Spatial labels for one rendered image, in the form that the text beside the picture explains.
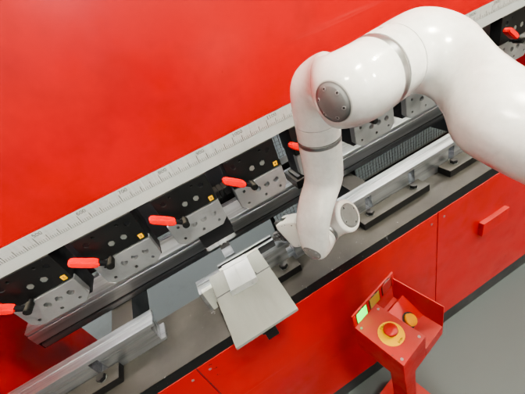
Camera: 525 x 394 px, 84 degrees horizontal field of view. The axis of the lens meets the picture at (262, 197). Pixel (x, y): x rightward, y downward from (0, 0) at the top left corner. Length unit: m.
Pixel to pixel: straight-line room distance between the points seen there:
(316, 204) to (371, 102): 0.34
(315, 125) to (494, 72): 0.28
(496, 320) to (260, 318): 1.41
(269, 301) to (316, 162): 0.41
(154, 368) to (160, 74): 0.83
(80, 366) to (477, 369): 1.62
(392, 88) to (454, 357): 1.59
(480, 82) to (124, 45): 0.58
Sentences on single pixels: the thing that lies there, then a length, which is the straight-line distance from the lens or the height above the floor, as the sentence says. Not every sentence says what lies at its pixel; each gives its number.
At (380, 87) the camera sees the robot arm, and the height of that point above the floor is 1.53.
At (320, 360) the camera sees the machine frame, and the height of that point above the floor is 0.43.
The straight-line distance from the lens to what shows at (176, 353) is 1.05.
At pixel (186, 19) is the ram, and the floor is 1.65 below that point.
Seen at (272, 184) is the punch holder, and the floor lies 1.21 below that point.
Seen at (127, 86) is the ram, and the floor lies 1.59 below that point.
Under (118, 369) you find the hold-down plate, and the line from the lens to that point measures 1.12.
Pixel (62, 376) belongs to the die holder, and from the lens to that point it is 1.15.
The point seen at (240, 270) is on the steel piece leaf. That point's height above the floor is 1.00.
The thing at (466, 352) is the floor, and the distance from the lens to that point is 1.87.
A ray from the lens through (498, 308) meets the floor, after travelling 2.02.
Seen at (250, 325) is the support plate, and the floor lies 1.00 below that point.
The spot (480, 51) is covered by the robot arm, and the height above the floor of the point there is 1.53.
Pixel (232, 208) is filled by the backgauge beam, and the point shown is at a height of 0.98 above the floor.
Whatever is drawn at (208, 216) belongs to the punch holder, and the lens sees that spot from 0.81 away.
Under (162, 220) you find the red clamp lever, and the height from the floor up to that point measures 1.30.
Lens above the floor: 1.67
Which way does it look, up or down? 34 degrees down
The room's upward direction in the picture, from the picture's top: 22 degrees counter-clockwise
